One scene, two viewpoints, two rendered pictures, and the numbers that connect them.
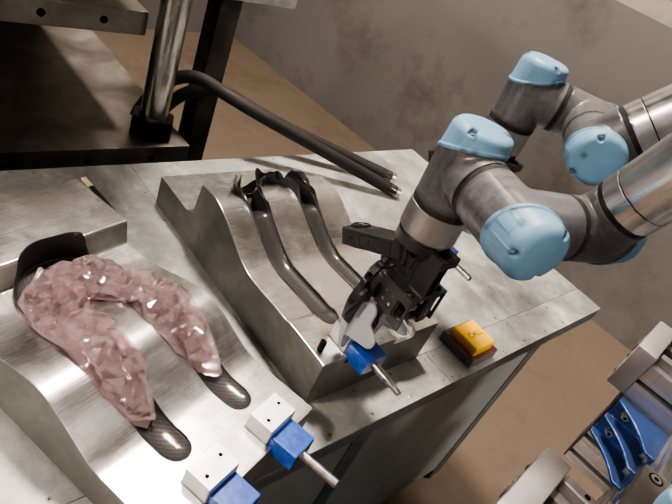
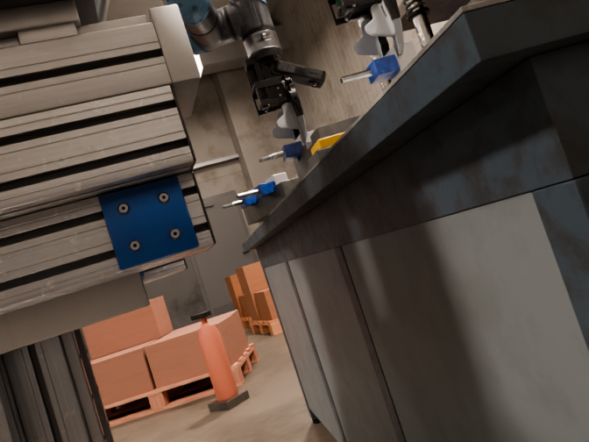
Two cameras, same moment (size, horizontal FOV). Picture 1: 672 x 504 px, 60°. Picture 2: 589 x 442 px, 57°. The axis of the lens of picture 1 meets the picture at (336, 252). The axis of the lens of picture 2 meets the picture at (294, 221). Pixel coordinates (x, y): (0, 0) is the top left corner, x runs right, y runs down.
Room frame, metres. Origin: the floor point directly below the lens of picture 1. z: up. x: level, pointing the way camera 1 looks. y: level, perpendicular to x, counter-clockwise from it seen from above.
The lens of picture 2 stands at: (1.37, -0.99, 0.68)
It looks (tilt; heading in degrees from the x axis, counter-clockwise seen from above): 4 degrees up; 132
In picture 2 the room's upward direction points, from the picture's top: 18 degrees counter-clockwise
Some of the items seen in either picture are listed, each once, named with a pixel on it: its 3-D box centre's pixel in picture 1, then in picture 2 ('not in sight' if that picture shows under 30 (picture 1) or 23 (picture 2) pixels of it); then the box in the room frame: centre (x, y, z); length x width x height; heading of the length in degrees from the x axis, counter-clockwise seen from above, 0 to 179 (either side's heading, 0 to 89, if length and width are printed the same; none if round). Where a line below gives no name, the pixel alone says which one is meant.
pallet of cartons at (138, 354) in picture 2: not in sight; (162, 347); (-2.11, 1.13, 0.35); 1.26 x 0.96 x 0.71; 50
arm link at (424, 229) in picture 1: (434, 220); (263, 46); (0.65, -0.09, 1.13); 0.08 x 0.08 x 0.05
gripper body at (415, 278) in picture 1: (409, 273); (271, 82); (0.64, -0.10, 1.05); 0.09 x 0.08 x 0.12; 53
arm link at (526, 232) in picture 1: (521, 224); (207, 28); (0.57, -0.16, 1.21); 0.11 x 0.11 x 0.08; 35
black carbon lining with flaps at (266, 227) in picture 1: (301, 233); not in sight; (0.83, 0.07, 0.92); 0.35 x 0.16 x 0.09; 53
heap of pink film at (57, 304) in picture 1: (121, 315); not in sight; (0.51, 0.21, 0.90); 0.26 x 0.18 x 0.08; 70
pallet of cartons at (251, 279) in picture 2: not in sight; (301, 282); (-2.68, 3.34, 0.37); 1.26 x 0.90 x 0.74; 59
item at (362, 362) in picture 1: (369, 360); (287, 153); (0.63, -0.11, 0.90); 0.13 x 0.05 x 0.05; 53
